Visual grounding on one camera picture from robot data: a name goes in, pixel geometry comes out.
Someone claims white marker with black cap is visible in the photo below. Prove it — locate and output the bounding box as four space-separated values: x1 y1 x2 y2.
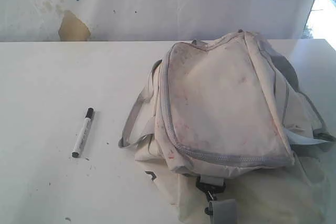
71 108 94 158

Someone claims white fabric backpack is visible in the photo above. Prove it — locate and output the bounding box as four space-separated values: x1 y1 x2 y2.
118 30 335 223

